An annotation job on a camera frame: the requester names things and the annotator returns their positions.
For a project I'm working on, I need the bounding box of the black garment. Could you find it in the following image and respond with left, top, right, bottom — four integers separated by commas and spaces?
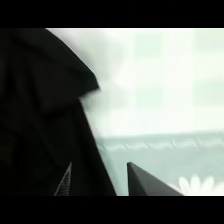
0, 28, 117, 197

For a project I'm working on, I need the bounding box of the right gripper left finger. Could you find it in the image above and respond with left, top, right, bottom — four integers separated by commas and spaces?
53, 162, 73, 197

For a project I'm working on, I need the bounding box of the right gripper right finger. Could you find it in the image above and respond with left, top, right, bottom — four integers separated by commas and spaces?
126, 161, 184, 197

